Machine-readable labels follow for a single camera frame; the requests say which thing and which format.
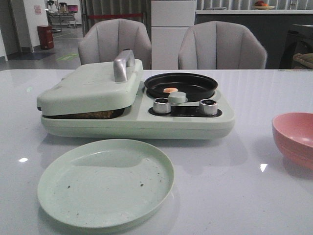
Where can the mint green round plate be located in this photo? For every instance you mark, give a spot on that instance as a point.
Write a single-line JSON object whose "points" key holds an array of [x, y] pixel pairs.
{"points": [[106, 185]]}

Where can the beige sofa armrest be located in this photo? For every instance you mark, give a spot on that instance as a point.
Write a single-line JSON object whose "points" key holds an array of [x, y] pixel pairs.
{"points": [[303, 60]]}

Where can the silver control knob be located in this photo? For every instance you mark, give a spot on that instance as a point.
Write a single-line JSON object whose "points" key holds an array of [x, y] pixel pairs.
{"points": [[208, 107], [162, 105]]}

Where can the white refrigerator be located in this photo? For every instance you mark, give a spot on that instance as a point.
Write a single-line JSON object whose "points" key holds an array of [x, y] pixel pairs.
{"points": [[170, 20]]}

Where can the grey upholstered chair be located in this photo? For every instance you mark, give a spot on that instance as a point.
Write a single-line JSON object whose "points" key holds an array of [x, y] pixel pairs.
{"points": [[217, 45], [106, 39]]}

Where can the mint green sandwich maker lid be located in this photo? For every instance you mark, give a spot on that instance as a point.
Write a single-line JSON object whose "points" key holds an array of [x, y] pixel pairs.
{"points": [[95, 87]]}

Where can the black round frying pan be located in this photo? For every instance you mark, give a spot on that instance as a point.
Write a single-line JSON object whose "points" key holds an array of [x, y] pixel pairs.
{"points": [[196, 86]]}

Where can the right silver control knob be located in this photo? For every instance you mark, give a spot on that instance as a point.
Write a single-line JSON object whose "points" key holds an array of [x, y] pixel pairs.
{"points": [[208, 107]]}

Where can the left silver control knob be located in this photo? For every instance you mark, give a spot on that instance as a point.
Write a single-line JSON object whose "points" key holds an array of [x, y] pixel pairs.
{"points": [[162, 105]]}

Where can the cooked shrimp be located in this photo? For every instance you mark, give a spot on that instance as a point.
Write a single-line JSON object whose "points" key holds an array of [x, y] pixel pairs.
{"points": [[170, 90]]}

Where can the dark washing machine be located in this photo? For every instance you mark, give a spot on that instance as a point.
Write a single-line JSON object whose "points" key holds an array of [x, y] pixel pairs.
{"points": [[299, 40]]}

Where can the mint green breakfast maker base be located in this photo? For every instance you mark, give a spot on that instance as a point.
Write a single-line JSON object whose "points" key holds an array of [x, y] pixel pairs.
{"points": [[137, 123]]}

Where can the pink plastic bowl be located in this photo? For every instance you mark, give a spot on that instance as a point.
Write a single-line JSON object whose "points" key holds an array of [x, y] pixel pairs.
{"points": [[293, 136]]}

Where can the dark grey kitchen counter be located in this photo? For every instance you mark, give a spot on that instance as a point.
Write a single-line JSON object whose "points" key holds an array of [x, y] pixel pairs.
{"points": [[269, 26]]}

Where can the fruit plate on counter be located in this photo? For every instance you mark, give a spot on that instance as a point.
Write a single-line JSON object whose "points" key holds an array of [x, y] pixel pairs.
{"points": [[261, 5]]}

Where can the red trash bin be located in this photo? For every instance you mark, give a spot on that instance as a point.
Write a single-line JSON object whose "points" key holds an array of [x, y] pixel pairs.
{"points": [[45, 36]]}

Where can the right grey upholstered chair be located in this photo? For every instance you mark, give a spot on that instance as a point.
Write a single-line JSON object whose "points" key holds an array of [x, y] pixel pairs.
{"points": [[217, 45]]}

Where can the red barrier belt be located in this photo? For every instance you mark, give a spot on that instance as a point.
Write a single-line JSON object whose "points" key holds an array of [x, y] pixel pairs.
{"points": [[116, 16]]}

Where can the left grey upholstered chair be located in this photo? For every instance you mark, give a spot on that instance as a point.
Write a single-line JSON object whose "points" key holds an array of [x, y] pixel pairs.
{"points": [[106, 39]]}

